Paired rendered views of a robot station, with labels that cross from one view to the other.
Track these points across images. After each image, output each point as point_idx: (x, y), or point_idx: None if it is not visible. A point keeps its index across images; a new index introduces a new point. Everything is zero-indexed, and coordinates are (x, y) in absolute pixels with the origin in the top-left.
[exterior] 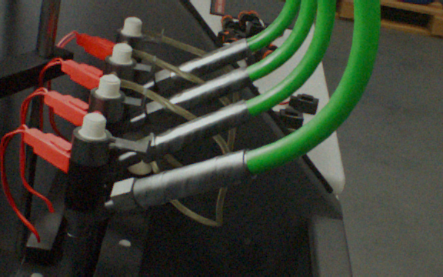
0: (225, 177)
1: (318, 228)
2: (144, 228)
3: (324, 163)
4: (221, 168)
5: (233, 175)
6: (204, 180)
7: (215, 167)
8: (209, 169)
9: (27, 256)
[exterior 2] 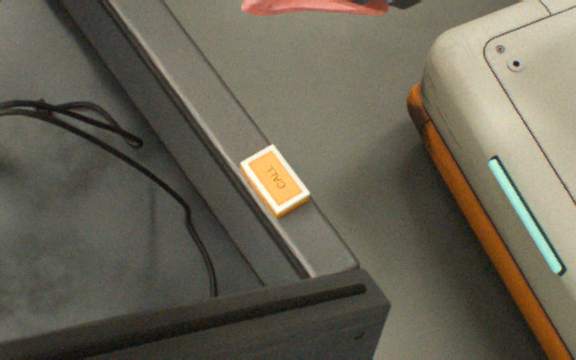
0: None
1: None
2: None
3: None
4: None
5: None
6: None
7: None
8: None
9: None
